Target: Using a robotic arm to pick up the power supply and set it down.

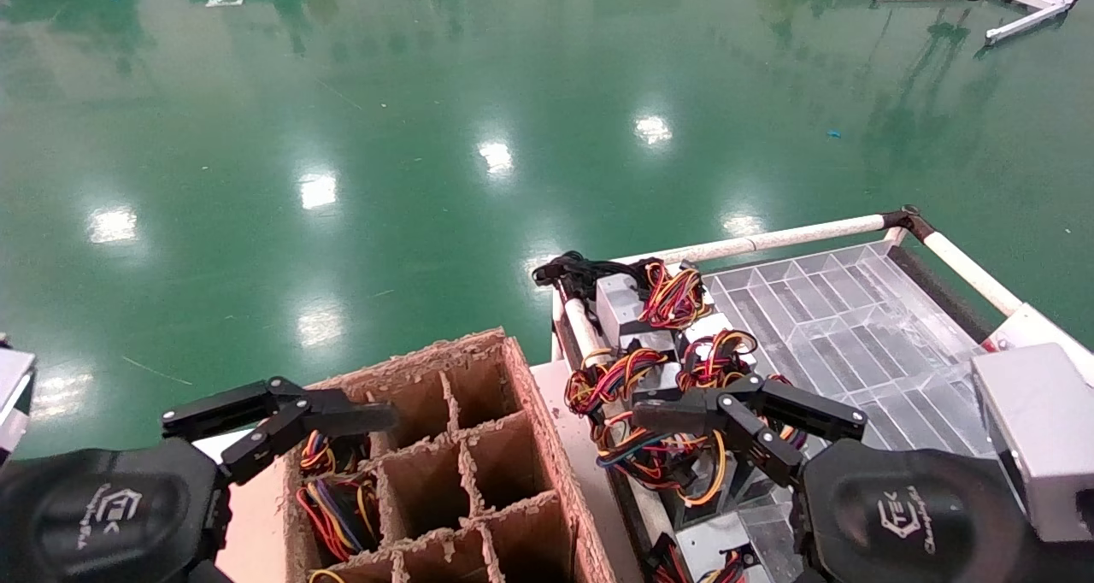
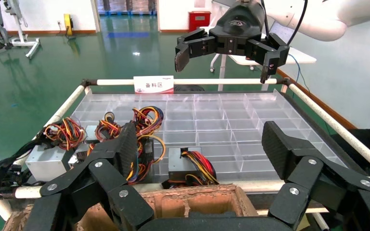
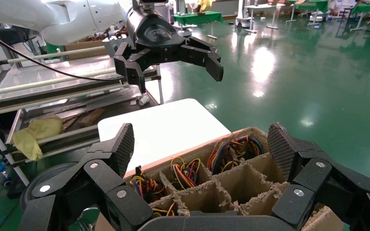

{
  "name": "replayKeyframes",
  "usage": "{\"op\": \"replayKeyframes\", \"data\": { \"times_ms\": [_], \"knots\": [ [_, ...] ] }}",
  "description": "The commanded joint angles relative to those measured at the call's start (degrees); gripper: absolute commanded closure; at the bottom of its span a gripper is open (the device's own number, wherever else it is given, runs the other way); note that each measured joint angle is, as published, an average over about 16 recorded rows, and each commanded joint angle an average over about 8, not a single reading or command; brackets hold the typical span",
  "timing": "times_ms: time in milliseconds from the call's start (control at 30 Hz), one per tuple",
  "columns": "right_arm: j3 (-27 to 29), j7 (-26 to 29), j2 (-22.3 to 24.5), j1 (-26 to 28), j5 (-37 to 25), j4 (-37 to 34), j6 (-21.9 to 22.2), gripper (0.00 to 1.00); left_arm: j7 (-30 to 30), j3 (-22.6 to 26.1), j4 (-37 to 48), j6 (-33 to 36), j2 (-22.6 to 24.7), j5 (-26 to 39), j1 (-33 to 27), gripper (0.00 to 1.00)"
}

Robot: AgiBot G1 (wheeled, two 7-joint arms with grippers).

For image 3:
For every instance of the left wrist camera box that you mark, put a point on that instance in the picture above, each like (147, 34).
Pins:
(150, 3)

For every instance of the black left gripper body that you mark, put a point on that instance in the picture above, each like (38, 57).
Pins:
(153, 32)

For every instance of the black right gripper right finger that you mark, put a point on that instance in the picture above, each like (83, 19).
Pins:
(312, 178)

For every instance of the chrome stool base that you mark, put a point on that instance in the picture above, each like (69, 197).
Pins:
(87, 218)

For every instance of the person in yellow top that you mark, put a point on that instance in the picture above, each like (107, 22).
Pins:
(205, 4)

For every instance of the brown wood scrap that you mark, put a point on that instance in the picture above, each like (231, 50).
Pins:
(91, 118)

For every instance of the divided brown cardboard box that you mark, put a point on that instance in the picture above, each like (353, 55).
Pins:
(242, 185)

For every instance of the yellow cloth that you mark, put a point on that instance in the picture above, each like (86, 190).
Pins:
(38, 132)

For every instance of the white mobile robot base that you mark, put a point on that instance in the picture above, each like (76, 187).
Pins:
(243, 20)
(316, 17)

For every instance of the two-shelf pipe frame cart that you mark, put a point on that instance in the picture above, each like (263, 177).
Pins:
(60, 82)

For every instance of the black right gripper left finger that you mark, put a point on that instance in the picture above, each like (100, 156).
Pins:
(102, 178)

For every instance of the white folding table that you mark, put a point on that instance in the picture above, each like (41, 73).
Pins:
(261, 7)

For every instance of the plain brown cardboard box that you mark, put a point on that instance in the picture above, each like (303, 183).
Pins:
(83, 49)

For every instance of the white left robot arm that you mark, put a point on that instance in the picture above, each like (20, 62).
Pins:
(76, 19)

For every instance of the small white roll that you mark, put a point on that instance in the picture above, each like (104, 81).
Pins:
(144, 100)

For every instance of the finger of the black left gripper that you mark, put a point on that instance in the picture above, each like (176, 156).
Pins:
(130, 65)
(204, 55)

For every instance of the grey flat panel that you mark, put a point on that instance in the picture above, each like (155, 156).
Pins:
(22, 78)

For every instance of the black rubber wheel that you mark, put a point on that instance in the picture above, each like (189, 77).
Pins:
(44, 173)

